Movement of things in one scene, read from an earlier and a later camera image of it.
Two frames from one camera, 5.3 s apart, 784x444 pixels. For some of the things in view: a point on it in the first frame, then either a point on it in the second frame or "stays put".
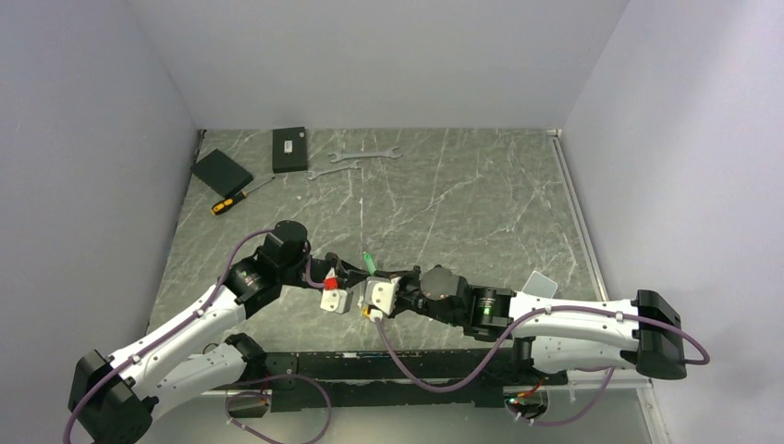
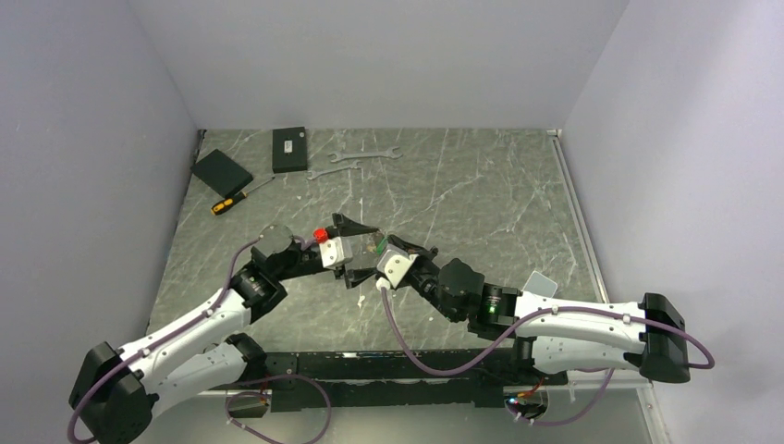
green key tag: (371, 266) to (380, 246)
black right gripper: (414, 273) to (422, 252)
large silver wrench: (389, 153) stays put
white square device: (538, 284) stays put
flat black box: (223, 172) stays put
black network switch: (289, 150) stays put
